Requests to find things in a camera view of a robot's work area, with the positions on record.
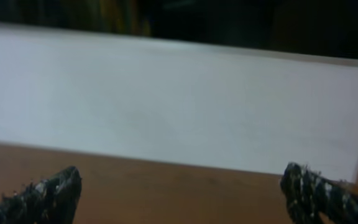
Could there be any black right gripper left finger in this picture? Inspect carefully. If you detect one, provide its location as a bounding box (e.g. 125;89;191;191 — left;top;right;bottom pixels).
0;166;82;224

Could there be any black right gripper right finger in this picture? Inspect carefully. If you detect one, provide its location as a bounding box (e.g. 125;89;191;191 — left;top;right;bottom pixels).
280;162;358;224

